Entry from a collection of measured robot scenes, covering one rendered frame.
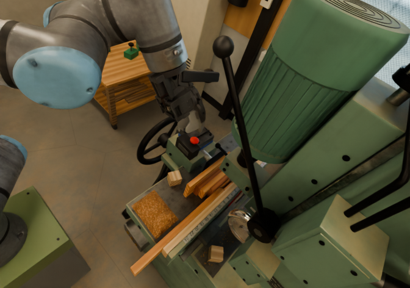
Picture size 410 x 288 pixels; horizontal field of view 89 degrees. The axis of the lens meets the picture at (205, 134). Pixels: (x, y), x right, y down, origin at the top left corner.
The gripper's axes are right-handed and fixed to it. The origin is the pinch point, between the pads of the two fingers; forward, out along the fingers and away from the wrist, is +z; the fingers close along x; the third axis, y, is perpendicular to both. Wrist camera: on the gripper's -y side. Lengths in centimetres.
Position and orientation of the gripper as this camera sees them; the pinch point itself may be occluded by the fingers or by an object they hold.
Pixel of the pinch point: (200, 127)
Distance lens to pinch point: 59.4
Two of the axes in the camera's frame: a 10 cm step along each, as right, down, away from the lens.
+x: 6.4, 3.7, -6.7
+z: 2.5, 7.2, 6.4
